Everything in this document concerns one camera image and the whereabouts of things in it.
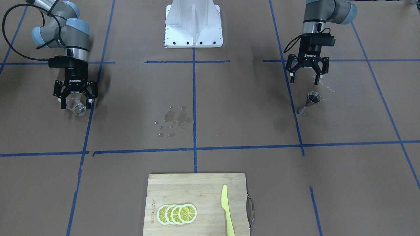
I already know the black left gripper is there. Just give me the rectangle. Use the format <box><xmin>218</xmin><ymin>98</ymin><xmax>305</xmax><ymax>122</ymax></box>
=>
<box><xmin>285</xmin><ymin>34</ymin><xmax>330</xmax><ymax>86</ymax></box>

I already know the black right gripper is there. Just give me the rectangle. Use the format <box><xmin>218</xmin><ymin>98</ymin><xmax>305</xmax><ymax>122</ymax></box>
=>
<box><xmin>53</xmin><ymin>60</ymin><xmax>99</xmax><ymax>109</ymax></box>

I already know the small glass beaker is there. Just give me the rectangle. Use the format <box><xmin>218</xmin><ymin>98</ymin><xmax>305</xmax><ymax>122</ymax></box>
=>
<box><xmin>66</xmin><ymin>96</ymin><xmax>87</xmax><ymax>116</ymax></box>

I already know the steel double jigger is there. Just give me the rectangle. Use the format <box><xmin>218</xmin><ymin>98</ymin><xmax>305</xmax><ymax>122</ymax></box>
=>
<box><xmin>296</xmin><ymin>91</ymin><xmax>322</xmax><ymax>116</ymax></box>

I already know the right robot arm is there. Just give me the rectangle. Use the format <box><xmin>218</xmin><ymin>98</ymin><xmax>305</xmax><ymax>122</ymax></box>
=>
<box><xmin>27</xmin><ymin>0</ymin><xmax>98</xmax><ymax>109</ymax></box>

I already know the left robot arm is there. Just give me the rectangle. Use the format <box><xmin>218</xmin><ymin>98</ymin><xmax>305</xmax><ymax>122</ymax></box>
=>
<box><xmin>283</xmin><ymin>0</ymin><xmax>357</xmax><ymax>85</ymax></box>

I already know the yellow plastic knife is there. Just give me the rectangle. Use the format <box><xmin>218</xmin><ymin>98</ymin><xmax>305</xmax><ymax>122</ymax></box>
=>
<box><xmin>221</xmin><ymin>184</ymin><xmax>235</xmax><ymax>236</ymax></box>

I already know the bamboo cutting board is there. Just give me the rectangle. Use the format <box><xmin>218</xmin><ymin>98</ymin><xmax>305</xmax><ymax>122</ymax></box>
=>
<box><xmin>143</xmin><ymin>173</ymin><xmax>250</xmax><ymax>236</ymax></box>

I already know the rear lemon slice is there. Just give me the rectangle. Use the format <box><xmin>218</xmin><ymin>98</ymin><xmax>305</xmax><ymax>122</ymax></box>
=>
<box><xmin>178</xmin><ymin>203</ymin><xmax>198</xmax><ymax>224</ymax></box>

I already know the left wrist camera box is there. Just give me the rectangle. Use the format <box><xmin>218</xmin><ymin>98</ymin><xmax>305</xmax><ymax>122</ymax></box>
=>
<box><xmin>309</xmin><ymin>33</ymin><xmax>336</xmax><ymax>47</ymax></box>

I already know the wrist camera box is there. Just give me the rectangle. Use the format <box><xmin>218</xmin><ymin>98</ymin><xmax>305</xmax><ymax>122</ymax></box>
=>
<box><xmin>309</xmin><ymin>33</ymin><xmax>336</xmax><ymax>47</ymax></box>
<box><xmin>48</xmin><ymin>55</ymin><xmax>76</xmax><ymax>69</ymax></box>

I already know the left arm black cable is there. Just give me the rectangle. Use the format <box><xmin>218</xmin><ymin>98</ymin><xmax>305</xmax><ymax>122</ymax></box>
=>
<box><xmin>283</xmin><ymin>28</ymin><xmax>330</xmax><ymax>54</ymax></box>

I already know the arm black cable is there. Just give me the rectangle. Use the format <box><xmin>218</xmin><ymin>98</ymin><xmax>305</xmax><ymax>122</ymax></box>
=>
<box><xmin>283</xmin><ymin>28</ymin><xmax>330</xmax><ymax>54</ymax></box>
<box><xmin>2</xmin><ymin>3</ymin><xmax>63</xmax><ymax>62</ymax></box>

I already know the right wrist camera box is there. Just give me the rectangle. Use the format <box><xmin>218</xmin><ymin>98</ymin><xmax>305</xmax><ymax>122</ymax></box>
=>
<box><xmin>48</xmin><ymin>55</ymin><xmax>76</xmax><ymax>69</ymax></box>

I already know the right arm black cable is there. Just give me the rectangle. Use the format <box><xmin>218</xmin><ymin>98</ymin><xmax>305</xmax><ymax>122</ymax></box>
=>
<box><xmin>2</xmin><ymin>3</ymin><xmax>63</xmax><ymax>62</ymax></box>

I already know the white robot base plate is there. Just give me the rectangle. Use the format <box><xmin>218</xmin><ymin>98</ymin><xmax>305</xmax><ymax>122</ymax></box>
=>
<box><xmin>164</xmin><ymin>0</ymin><xmax>223</xmax><ymax>48</ymax></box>

